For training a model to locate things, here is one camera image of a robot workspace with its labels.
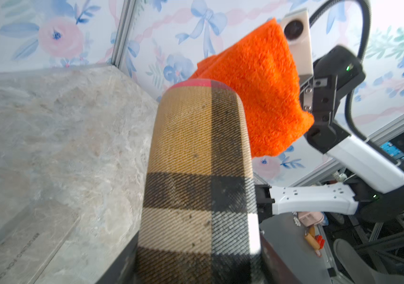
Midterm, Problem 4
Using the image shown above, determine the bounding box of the small wooden red toy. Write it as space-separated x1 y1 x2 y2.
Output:
304 226 325 257

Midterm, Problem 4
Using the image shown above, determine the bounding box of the orange microfiber cloth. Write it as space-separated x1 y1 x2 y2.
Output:
191 19 314 157

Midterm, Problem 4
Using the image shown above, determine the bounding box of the brown plaid eyeglass case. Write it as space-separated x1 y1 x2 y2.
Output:
136 79 265 284

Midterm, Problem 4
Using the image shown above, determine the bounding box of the grey stone-pattern eyeglass case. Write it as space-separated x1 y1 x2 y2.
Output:
0 200 80 284

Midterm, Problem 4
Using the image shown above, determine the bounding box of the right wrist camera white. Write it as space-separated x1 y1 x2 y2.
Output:
280 9 313 86

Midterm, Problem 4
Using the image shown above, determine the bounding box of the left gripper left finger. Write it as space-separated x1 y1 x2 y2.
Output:
96 241 138 284

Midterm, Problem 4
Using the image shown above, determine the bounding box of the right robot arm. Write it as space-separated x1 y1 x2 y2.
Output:
256 46 404 222

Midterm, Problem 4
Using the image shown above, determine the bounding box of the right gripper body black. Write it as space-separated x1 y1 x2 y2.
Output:
299 76 337 124

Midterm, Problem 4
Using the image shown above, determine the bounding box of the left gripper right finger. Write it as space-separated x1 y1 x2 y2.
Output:
260 234 294 284

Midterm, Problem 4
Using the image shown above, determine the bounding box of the grey office chair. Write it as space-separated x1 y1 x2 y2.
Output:
333 239 404 284

